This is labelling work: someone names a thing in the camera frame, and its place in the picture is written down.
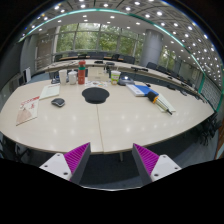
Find white lidded mug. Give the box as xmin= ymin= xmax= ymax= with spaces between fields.
xmin=67 ymin=70 xmax=78 ymax=85

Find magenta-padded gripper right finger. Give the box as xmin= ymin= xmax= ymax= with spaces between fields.
xmin=131 ymin=143 xmax=183 ymax=186

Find black mouse pad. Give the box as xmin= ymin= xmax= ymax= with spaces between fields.
xmin=81 ymin=86 xmax=111 ymax=105

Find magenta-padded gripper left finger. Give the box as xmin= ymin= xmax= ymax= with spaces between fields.
xmin=39 ymin=142 xmax=92 ymax=185

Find black computer mouse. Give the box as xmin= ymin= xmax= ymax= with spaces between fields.
xmin=50 ymin=97 xmax=66 ymax=108

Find colourful sticker sheet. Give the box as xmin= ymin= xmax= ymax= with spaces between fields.
xmin=84 ymin=80 xmax=109 ymax=89

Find white booklet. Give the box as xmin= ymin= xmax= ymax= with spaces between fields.
xmin=38 ymin=83 xmax=61 ymax=101

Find white low cabinet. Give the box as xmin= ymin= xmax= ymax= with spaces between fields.
xmin=17 ymin=74 xmax=26 ymax=87

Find black office chairs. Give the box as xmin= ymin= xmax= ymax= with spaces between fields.
xmin=53 ymin=50 xmax=223 ymax=148

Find blue and white book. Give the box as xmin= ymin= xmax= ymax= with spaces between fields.
xmin=125 ymin=83 xmax=160 ymax=98

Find red and white magazine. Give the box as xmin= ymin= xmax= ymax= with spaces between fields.
xmin=15 ymin=95 xmax=41 ymax=127

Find white compartment tray box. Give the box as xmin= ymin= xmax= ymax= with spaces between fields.
xmin=87 ymin=66 xmax=110 ymax=83

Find red thermos bottle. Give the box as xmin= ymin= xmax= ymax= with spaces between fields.
xmin=77 ymin=60 xmax=87 ymax=85

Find ceiling lights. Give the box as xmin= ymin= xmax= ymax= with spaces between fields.
xmin=19 ymin=1 xmax=224 ymax=79

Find long curved conference table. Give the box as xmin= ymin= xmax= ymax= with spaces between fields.
xmin=36 ymin=59 xmax=201 ymax=96

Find green-printed paper cup with straw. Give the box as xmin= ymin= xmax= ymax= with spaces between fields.
xmin=110 ymin=68 xmax=122 ymax=85

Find white standing panel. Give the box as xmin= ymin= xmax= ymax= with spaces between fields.
xmin=24 ymin=67 xmax=32 ymax=83

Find white paper cup stack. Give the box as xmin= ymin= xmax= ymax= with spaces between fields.
xmin=58 ymin=69 xmax=68 ymax=86

